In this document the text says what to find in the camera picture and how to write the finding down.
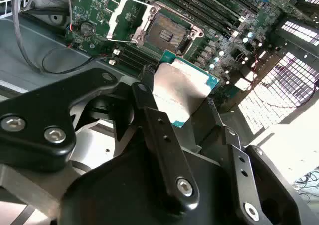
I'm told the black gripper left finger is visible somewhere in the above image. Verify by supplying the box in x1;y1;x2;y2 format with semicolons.
0;64;200;214

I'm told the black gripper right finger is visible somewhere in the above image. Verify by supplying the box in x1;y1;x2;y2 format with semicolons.
196;97;310;225

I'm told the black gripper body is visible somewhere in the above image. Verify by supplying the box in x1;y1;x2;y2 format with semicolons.
58;145;237;225

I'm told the silver green CPU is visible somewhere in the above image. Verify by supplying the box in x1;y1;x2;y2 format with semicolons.
152;49;220;129

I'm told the silver socket cover frame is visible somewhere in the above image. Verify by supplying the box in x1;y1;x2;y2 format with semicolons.
106;0;161;47

